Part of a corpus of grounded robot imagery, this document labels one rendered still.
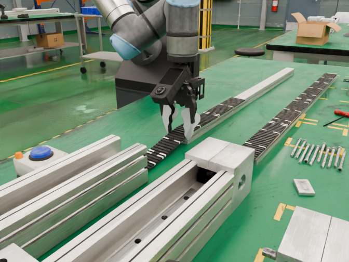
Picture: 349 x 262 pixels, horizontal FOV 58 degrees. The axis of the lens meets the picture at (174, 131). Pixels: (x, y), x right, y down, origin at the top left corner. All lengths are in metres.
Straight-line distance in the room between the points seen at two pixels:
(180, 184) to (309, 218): 0.21
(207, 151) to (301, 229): 0.23
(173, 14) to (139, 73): 0.63
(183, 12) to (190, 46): 0.07
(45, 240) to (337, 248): 0.40
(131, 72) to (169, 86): 0.65
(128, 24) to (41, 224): 0.52
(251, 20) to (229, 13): 0.83
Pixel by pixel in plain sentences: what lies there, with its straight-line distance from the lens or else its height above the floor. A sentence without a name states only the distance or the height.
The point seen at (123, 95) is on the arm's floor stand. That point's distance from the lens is 1.39.
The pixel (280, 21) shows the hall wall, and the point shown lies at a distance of 11.82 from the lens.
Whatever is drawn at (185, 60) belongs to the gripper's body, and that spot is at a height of 1.00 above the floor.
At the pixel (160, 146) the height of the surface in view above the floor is 0.80.
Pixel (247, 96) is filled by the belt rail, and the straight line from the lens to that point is 1.15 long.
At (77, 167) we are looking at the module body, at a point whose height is 0.85.
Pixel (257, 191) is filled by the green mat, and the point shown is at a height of 0.78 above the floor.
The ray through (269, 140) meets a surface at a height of 0.81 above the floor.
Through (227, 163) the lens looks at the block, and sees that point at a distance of 0.56.
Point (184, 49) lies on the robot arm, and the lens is 0.73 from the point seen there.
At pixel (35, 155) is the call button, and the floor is 0.85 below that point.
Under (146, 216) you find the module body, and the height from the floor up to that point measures 0.84.
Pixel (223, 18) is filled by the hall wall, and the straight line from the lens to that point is 12.42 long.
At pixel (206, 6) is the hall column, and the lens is 7.05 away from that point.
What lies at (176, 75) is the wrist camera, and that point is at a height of 0.97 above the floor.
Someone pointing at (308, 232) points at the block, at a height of 0.87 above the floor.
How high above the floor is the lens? 1.14
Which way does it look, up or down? 23 degrees down
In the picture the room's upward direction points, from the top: straight up
